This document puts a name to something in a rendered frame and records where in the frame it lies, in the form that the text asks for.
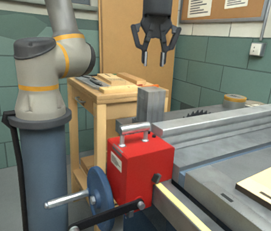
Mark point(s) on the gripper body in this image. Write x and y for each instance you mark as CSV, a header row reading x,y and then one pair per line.
x,y
156,16

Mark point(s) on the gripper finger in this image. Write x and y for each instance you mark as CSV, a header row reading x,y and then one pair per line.
x,y
173,39
138,38

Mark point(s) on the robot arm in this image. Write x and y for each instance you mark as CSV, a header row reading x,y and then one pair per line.
x,y
39,79

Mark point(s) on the wooden push block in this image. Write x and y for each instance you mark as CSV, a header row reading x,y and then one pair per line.
x,y
116,85

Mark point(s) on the grey setup block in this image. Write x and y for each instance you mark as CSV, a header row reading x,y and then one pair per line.
x,y
151,105

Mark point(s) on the saw blade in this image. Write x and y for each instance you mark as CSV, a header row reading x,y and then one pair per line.
x,y
195,114

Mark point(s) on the grey L stop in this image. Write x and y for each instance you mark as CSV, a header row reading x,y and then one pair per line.
x,y
126,121

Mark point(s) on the silver fence lock lever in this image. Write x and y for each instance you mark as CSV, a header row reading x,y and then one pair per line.
x,y
133,128

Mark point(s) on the grey table saw body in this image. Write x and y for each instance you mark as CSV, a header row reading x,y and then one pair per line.
x,y
222,180

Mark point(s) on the tall wooden cabinet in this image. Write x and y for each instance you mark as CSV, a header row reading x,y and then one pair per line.
x,y
123,36

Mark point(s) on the wooden board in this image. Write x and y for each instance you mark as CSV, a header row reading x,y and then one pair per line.
x,y
132,78

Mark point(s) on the orange pencil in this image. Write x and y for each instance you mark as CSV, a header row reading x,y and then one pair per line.
x,y
150,85

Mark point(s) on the cork notice board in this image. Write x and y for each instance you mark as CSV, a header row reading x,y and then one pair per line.
x,y
222,9

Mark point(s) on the grey metal square tool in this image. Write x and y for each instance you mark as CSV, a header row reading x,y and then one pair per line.
x,y
91,80

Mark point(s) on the light wooden cart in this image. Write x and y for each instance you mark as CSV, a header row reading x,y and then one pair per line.
x,y
99,115

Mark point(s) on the grey tape roll orange top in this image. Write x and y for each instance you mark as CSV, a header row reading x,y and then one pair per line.
x,y
234,101

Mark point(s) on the dark small knob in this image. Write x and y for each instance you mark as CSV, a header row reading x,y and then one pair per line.
x,y
156,178

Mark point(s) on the cream plywood panel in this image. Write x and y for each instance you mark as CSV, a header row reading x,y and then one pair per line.
x,y
270,182

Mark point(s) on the black flat bar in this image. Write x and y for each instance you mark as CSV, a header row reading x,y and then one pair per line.
x,y
106,213

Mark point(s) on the grey wall socket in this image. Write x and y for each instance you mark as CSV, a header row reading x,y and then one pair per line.
x,y
257,49

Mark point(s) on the grey wall conduit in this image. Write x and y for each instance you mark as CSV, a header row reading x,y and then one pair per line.
x,y
265,21

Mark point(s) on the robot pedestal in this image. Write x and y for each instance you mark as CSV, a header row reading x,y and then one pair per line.
x,y
44,168

